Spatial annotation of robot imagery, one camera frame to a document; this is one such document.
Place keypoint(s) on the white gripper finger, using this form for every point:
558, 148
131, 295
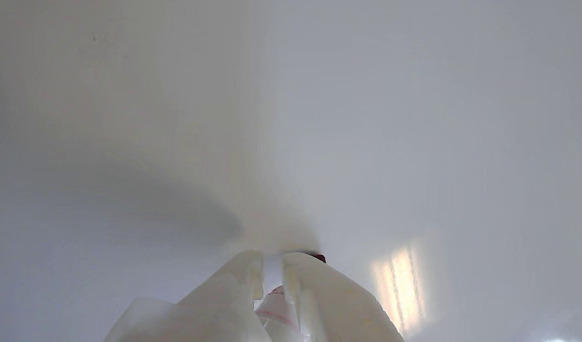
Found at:
333, 308
214, 308

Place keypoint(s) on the white red whiteboard marker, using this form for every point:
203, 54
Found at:
279, 313

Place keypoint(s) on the large whiteboard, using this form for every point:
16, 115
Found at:
319, 118

